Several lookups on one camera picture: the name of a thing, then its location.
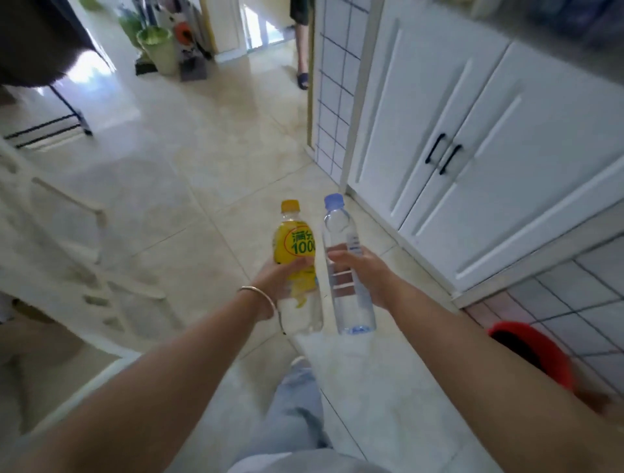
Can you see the person's left hand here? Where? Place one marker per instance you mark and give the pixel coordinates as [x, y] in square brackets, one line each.
[270, 287]

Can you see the person's right hand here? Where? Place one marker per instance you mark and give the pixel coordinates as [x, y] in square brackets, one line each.
[370, 277]

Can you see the person's left thumb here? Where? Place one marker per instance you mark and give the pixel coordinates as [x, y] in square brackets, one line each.
[296, 265]

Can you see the person's right thumb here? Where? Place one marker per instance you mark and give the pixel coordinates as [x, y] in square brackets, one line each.
[343, 256]

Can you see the yellow label drink bottle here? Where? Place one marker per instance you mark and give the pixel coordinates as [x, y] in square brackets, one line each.
[295, 239]

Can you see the clear water bottle blue cap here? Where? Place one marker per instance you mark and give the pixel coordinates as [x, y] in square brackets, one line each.
[341, 229]

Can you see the person's left forearm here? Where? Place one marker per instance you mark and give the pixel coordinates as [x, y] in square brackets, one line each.
[146, 380]

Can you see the person's right forearm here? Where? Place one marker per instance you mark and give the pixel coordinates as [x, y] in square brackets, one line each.
[487, 385]

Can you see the person's white shoe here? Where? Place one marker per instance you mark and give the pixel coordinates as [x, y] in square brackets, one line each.
[298, 361]

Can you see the person's leg in jeans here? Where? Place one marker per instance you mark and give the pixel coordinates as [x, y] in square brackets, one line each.
[297, 419]

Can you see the white cabinet door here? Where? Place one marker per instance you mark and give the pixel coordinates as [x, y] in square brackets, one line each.
[526, 161]
[419, 107]

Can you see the blue slipper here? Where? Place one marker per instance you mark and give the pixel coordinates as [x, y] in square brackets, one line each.
[302, 81]

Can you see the white kitchen cabinet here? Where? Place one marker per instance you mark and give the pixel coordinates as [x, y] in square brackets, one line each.
[487, 122]

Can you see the grey box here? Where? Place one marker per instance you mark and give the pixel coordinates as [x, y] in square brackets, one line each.
[193, 69]

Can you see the red plastic bucket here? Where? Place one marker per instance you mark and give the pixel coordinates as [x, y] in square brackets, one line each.
[546, 351]

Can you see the white wooden chair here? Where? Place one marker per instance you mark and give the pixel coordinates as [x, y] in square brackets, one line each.
[63, 263]

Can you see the green plastic bucket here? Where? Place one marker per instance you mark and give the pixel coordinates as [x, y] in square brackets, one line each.
[160, 48]

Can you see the orange and white appliance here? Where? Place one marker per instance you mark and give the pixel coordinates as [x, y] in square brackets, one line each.
[184, 34]

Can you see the green mop head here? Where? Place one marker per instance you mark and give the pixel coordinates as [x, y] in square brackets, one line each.
[130, 27]

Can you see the black metal table frame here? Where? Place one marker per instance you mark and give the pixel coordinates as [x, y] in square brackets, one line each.
[68, 109]

